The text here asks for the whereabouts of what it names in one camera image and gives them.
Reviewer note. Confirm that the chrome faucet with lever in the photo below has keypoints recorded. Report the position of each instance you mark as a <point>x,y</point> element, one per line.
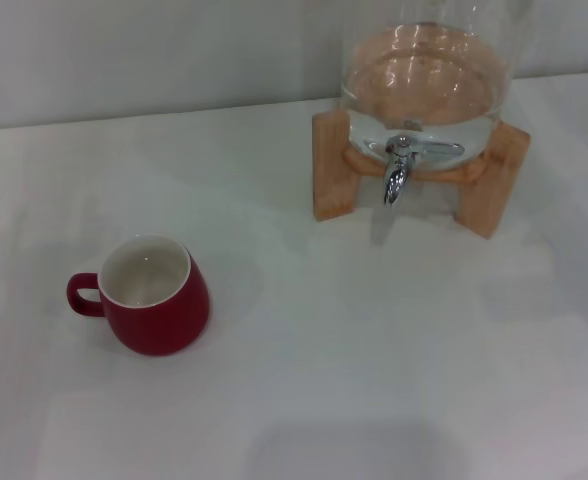
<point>396,180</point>

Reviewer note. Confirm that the wooden dispenser stand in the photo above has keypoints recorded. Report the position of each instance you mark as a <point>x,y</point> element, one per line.
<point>331,170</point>

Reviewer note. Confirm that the glass water dispenser jar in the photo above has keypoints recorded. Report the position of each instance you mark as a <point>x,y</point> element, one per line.
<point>424,75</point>

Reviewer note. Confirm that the red ceramic cup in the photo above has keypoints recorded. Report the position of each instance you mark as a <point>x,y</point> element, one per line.
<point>164,315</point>

